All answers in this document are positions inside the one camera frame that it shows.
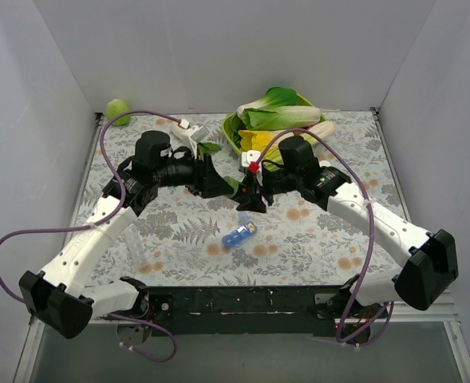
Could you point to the green celery stalk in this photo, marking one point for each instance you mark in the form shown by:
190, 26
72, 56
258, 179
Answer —
323, 130

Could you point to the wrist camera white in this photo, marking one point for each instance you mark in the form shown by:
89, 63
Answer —
248, 162
191, 136

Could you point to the green round cabbage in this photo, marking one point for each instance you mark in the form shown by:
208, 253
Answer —
116, 107

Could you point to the yellow napa cabbage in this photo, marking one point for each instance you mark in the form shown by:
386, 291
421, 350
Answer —
258, 140

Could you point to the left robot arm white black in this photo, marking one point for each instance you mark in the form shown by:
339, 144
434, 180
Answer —
57, 294

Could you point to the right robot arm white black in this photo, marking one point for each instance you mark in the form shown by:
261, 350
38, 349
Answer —
427, 262

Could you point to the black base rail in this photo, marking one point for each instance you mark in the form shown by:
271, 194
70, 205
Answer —
196, 310

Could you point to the green plastic basket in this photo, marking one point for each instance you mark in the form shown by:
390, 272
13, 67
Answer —
232, 124

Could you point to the white radish with leaves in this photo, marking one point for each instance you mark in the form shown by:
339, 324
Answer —
204, 147

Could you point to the green pill bottle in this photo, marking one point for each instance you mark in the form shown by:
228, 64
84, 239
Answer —
240, 192

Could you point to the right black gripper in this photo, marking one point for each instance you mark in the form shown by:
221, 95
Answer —
259, 191

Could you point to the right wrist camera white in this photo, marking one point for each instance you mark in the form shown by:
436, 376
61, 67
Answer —
248, 162

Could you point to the green bok choy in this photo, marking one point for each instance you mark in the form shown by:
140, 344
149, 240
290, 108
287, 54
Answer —
278, 109

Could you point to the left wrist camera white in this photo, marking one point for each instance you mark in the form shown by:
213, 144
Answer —
191, 136

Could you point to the blue weekly pill organizer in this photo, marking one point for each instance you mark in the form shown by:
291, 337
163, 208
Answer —
244, 231

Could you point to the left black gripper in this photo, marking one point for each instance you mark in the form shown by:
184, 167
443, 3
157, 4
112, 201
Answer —
205, 175

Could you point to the clear plastic pill strip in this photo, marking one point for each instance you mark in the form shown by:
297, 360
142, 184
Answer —
136, 249

